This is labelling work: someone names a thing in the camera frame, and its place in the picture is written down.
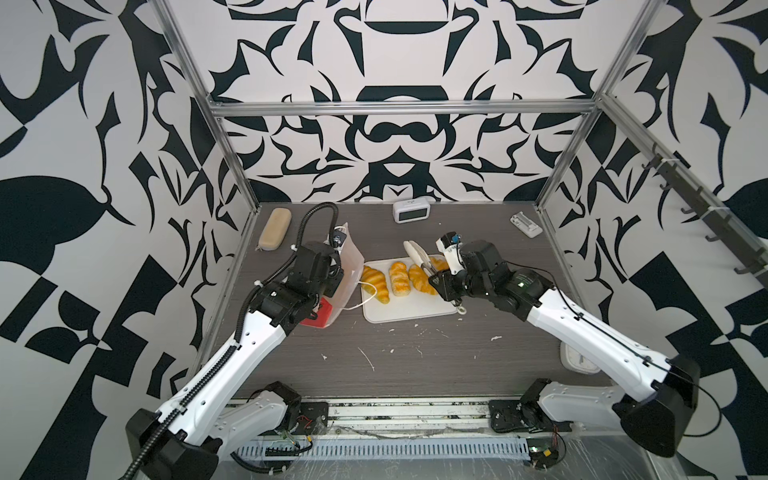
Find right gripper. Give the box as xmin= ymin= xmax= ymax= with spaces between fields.
xmin=425 ymin=265 xmax=495 ymax=302

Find steel tongs white tips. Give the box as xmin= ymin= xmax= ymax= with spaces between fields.
xmin=403 ymin=240 xmax=467 ymax=315

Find fake ring bread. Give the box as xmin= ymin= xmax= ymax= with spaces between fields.
xmin=408 ymin=255 xmax=449 ymax=296

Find red white paper bag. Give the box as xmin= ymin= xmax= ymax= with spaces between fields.
xmin=301 ymin=222 xmax=364 ymax=329

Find fake twisted bread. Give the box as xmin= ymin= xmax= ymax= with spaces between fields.
xmin=389 ymin=261 xmax=411 ymax=297

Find fake croissant bread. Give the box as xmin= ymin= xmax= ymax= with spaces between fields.
xmin=360 ymin=265 xmax=390 ymax=304

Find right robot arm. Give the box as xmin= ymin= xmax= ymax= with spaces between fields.
xmin=421 ymin=232 xmax=706 ymax=458

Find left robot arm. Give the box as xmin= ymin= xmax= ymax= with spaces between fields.
xmin=122 ymin=202 xmax=344 ymax=479

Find small white device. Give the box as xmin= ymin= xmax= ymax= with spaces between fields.
xmin=510 ymin=212 xmax=543 ymax=239

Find white plastic tray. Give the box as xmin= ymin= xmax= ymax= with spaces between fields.
xmin=361 ymin=257 xmax=457 ymax=324

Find beige glasses case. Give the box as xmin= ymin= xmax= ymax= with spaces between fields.
xmin=257 ymin=207 xmax=292 ymax=251

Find white digital clock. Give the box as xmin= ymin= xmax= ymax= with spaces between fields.
xmin=392 ymin=198 xmax=431 ymax=224

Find white timer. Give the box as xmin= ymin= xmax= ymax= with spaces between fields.
xmin=560 ymin=342 xmax=601 ymax=375

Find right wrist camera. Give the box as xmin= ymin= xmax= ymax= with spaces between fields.
xmin=436 ymin=231 xmax=464 ymax=275

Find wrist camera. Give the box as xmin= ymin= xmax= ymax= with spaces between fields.
xmin=329 ymin=228 xmax=348 ymax=250
xmin=436 ymin=231 xmax=464 ymax=275

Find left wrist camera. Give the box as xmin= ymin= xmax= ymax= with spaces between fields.
xmin=329 ymin=228 xmax=348 ymax=250

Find circuit board with wires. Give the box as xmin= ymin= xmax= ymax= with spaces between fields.
xmin=527 ymin=435 xmax=567 ymax=470

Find wall hook rack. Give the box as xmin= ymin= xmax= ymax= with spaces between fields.
xmin=641 ymin=143 xmax=767 ymax=289

